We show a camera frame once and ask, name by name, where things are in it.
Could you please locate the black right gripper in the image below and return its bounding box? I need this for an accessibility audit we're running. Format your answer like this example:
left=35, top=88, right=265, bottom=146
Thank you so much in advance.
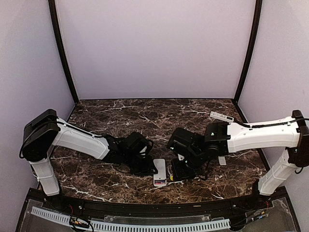
left=170, top=149, right=207, bottom=181

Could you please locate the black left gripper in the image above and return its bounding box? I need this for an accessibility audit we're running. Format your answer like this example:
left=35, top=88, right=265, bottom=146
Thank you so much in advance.
left=123, top=152, right=158, bottom=176

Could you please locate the grey remote control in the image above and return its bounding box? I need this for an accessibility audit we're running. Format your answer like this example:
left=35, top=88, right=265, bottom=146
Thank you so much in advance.
left=153, top=159, right=167, bottom=182

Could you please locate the grey battery cover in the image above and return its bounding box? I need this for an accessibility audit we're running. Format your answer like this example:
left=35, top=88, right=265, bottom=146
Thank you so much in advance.
left=218, top=156, right=227, bottom=166

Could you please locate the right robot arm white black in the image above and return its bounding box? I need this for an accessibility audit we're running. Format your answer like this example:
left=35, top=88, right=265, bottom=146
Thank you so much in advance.
left=167, top=110, right=309, bottom=210

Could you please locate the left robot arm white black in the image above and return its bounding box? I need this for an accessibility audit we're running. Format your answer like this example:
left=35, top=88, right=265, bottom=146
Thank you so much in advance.
left=19, top=109, right=158, bottom=211

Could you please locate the white remote control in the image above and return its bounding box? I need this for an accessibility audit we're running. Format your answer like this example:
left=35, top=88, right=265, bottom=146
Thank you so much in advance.
left=210, top=111, right=234, bottom=123

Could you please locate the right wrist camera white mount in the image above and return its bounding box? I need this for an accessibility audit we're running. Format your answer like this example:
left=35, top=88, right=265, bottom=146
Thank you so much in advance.
left=177, top=154, right=185, bottom=161

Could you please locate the white slotted cable duct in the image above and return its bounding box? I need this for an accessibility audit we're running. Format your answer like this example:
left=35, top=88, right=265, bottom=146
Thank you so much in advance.
left=31, top=206, right=231, bottom=232

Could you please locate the right black frame post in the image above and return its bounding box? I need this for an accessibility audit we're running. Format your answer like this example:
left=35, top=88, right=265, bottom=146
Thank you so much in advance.
left=233, top=0, right=263, bottom=105

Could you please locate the black frame post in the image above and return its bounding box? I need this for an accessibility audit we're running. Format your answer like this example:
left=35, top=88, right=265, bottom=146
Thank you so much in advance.
left=48, top=0, right=79, bottom=105
left=233, top=0, right=263, bottom=105

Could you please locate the left black frame post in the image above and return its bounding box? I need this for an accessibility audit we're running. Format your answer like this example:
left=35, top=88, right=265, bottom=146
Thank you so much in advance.
left=48, top=0, right=79, bottom=105

